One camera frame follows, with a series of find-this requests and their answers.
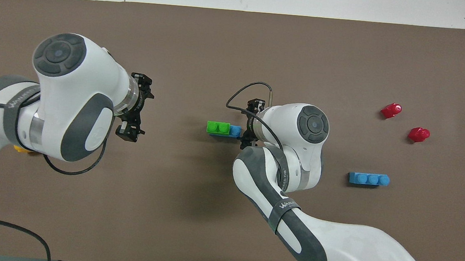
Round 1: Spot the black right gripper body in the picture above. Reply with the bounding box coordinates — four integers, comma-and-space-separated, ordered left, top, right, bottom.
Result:
242, 113, 260, 143

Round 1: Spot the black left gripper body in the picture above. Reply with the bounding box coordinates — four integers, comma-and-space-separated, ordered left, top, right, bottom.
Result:
113, 83, 147, 127

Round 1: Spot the blue three-stud brick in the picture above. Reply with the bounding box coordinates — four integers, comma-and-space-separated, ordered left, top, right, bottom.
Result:
209, 123, 242, 140
348, 172, 391, 188

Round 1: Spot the plain green two-stud brick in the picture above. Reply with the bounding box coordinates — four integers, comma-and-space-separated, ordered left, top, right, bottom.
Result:
206, 120, 231, 136

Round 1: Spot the brown table mat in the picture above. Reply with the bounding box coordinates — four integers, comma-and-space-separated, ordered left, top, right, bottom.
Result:
0, 0, 465, 261

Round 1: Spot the yellow two-stud brick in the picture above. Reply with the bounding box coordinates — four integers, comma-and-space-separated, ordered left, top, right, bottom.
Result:
12, 144, 33, 156

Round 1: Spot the red single-stud brick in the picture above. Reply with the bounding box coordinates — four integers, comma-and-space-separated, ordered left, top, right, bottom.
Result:
380, 102, 403, 120
407, 126, 431, 144

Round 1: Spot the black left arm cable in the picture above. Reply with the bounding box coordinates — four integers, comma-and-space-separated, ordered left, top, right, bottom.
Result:
0, 87, 114, 261

